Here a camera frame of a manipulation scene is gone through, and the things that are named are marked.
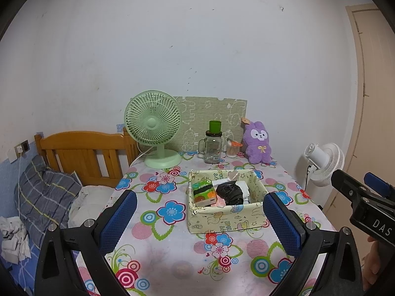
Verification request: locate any purple plush rabbit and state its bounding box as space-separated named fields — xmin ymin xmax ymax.
xmin=241 ymin=118 xmax=274 ymax=165

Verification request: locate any green desk fan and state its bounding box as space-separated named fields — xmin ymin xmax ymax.
xmin=124 ymin=90 xmax=182 ymax=169

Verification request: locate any blue bed sheet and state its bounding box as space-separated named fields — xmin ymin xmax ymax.
xmin=0 ymin=247 xmax=81 ymax=296

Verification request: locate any grey plaid pillow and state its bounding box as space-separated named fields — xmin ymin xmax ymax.
xmin=14 ymin=155 xmax=82 ymax=249

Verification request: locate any green printed board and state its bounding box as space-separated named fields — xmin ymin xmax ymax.
xmin=173 ymin=96 xmax=248 ymax=155

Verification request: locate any glass jar with green lid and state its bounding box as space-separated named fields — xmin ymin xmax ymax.
xmin=197 ymin=120 xmax=225 ymax=165

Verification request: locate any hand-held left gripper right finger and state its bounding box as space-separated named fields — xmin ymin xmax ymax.
xmin=262 ymin=192 xmax=365 ymax=296

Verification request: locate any beige door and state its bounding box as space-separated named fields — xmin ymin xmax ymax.
xmin=344 ymin=3 xmax=395 ymax=222

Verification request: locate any white charging cable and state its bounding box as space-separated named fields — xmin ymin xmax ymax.
xmin=17 ymin=152 xmax=23 ymax=219

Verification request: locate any white drawstring pouch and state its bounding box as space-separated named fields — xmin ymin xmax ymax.
xmin=236 ymin=180 xmax=252 ymax=204

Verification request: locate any white standing fan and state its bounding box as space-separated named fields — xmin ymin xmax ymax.
xmin=298 ymin=143 xmax=345 ymax=198

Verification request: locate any yellow printed fabric box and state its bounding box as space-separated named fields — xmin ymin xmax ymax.
xmin=187 ymin=169 xmax=268 ymax=234

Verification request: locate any small jar with orange lid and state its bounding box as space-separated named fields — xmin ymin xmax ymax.
xmin=226 ymin=139 xmax=243 ymax=158

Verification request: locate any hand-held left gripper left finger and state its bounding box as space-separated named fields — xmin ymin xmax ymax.
xmin=35 ymin=189 xmax=138 ymax=296

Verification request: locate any person's right hand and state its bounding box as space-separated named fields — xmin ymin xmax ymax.
xmin=362 ymin=237 xmax=381 ymax=291

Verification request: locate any white blanket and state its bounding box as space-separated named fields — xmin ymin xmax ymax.
xmin=68 ymin=185 xmax=115 ymax=229

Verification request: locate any yellow cartoon snack packet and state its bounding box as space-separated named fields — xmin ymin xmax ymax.
xmin=191 ymin=179 xmax=218 ymax=207

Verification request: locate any floral tablecloth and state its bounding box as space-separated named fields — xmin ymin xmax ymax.
xmin=72 ymin=151 xmax=337 ymax=296

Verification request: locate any wooden bed headboard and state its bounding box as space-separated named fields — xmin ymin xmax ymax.
xmin=34 ymin=131 xmax=139 ymax=188

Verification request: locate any black plastic bag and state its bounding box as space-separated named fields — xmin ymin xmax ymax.
xmin=215 ymin=182 xmax=244 ymax=205

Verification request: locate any white fan cord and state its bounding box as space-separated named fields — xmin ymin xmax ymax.
xmin=128 ymin=146 xmax=153 ymax=168

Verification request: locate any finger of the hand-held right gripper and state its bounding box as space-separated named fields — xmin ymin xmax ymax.
xmin=332 ymin=169 xmax=368 ymax=204
xmin=363 ymin=173 xmax=395 ymax=196

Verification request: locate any crumpled white cloth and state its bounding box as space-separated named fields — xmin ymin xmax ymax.
xmin=0 ymin=216 xmax=31 ymax=264

